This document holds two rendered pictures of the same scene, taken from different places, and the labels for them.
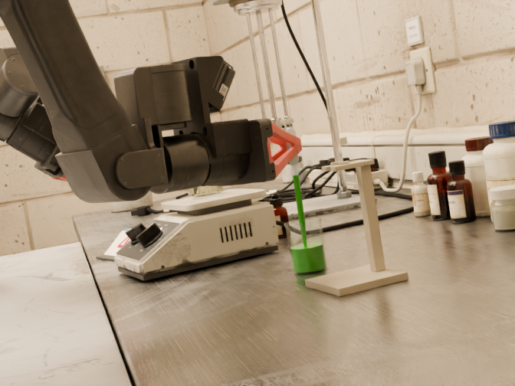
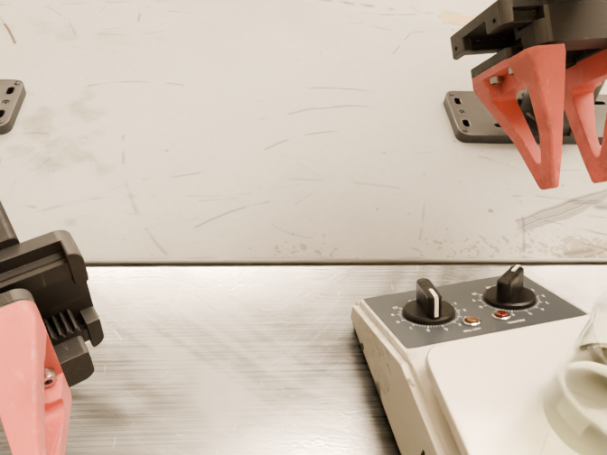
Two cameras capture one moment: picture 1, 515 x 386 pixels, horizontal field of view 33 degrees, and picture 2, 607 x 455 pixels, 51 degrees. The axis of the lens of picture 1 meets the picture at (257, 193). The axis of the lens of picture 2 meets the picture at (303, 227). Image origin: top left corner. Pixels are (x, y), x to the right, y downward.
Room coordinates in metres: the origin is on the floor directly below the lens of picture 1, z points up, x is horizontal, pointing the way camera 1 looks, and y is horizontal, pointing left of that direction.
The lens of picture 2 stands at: (1.10, -0.09, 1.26)
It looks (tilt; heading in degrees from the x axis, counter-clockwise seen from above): 47 degrees down; 95
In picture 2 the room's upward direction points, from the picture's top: 6 degrees clockwise
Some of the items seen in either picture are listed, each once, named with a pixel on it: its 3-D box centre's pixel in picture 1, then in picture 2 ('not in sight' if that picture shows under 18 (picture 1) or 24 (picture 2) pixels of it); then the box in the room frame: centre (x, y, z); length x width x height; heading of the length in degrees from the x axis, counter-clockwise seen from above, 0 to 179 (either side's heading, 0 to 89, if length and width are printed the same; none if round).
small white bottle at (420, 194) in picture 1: (420, 194); not in sight; (1.32, -0.24, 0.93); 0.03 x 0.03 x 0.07
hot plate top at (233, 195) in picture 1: (212, 198); (579, 431); (1.23, 0.06, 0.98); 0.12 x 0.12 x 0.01; 24
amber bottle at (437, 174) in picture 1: (441, 184); not in sight; (1.26, -0.26, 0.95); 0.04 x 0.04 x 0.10
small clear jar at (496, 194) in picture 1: (510, 207); not in sight; (1.09, -0.31, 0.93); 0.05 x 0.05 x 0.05
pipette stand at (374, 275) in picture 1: (346, 223); not in sight; (0.91, -0.09, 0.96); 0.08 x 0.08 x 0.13; 21
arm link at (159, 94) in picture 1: (138, 127); not in sight; (0.89, 0.11, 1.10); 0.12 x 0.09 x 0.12; 132
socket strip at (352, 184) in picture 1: (344, 176); not in sight; (1.99, -0.20, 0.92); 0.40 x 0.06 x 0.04; 13
